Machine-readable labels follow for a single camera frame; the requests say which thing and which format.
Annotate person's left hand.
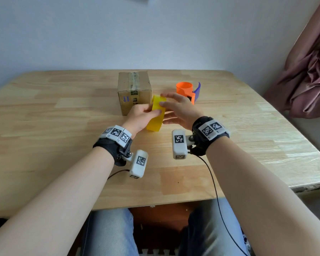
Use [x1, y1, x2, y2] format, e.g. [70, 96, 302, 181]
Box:
[122, 103, 162, 139]

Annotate person's right hand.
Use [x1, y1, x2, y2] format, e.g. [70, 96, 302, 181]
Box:
[159, 93, 205, 131]

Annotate person's left forearm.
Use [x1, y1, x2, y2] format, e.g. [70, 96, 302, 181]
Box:
[0, 146, 115, 256]

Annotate person's right forearm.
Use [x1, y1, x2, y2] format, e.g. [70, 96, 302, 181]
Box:
[206, 136, 320, 256]

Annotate brown cardboard box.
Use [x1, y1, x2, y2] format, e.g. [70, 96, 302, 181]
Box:
[118, 71, 153, 116]

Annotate person's blue jeans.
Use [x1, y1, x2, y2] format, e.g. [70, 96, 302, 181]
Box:
[80, 198, 252, 256]

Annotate pink curtain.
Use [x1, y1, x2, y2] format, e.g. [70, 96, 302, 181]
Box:
[264, 0, 320, 119]

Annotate orange plastic ring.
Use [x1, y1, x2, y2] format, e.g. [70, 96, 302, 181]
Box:
[176, 82, 196, 105]

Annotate blue plastic ring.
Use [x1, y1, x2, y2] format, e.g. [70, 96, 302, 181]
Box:
[192, 82, 201, 102]

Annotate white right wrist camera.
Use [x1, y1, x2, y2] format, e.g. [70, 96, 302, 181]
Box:
[172, 129, 194, 160]

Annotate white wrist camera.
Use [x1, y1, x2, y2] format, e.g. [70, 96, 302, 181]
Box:
[122, 149, 149, 179]
[172, 129, 194, 160]

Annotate black right wrist strap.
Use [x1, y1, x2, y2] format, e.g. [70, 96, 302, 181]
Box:
[190, 116, 230, 157]

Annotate black wrist strap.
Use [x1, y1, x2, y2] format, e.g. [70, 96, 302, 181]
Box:
[93, 125, 133, 167]
[190, 116, 230, 157]

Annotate black left wrist strap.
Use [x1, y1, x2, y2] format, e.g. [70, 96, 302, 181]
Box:
[93, 125, 133, 167]

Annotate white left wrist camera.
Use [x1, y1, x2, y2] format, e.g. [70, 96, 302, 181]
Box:
[122, 149, 149, 179]

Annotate black left camera cable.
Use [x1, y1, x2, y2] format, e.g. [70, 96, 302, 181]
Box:
[107, 169, 130, 180]

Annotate black camera cable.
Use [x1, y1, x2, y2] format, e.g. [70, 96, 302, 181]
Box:
[107, 169, 130, 180]
[189, 152, 248, 256]

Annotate black right camera cable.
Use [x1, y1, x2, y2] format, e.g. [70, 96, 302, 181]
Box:
[189, 152, 248, 256]

